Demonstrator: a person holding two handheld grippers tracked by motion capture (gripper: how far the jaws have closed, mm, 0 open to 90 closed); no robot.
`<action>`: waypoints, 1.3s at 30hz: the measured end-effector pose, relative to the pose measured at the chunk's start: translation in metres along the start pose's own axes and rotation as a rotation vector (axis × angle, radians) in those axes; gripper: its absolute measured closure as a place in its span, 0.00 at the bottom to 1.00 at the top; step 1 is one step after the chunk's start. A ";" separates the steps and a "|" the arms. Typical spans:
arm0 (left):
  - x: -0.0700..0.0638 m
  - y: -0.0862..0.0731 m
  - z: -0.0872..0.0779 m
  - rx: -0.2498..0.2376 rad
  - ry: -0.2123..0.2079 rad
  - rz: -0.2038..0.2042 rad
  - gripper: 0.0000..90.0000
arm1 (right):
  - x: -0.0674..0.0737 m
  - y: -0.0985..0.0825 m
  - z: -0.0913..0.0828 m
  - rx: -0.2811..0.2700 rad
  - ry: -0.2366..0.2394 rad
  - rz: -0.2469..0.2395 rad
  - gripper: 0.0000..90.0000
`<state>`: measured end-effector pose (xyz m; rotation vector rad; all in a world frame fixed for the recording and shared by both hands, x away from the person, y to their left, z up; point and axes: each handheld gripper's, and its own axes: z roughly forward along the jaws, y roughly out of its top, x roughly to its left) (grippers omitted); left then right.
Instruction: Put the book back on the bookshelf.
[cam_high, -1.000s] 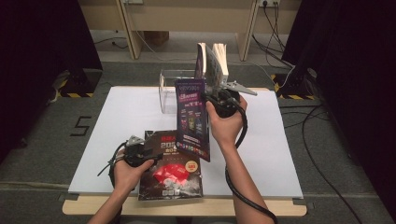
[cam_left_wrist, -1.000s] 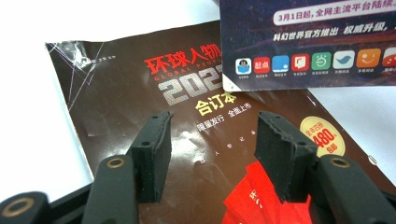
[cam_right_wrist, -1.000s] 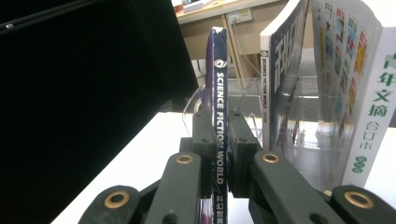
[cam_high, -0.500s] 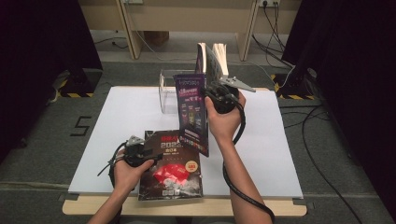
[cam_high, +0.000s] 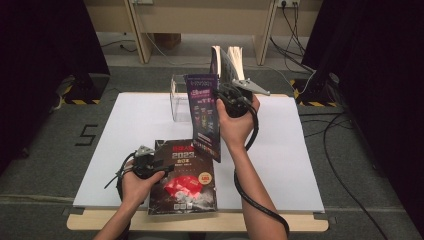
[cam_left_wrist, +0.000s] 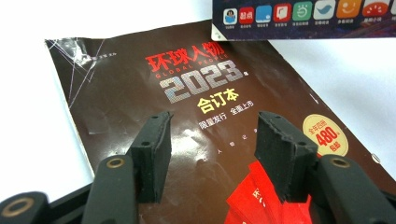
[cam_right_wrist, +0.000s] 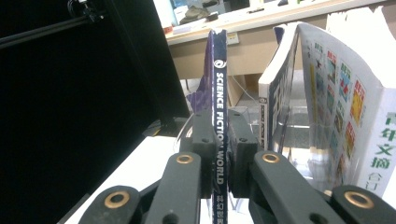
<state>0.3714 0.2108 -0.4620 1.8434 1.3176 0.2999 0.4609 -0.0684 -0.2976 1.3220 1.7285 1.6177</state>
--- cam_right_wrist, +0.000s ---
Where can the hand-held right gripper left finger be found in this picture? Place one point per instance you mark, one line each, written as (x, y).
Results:
(207, 140)

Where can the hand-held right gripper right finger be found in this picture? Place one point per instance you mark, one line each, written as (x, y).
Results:
(239, 140)

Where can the clear acrylic book rack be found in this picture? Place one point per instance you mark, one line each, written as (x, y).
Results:
(299, 137)

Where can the thick white book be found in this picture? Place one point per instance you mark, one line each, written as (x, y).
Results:
(367, 102)

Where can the beige wooden desk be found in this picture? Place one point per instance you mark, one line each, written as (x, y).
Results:
(249, 59)

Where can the white paper stack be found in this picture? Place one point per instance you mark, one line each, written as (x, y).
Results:
(186, 29)

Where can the small red box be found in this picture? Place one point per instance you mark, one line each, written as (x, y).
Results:
(167, 30)

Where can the black monitor panel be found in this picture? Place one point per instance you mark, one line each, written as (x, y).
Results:
(77, 109)

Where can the black metal stand pole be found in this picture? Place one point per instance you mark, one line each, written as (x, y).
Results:
(46, 30)

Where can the white wall socket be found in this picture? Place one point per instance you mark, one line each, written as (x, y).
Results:
(233, 39)

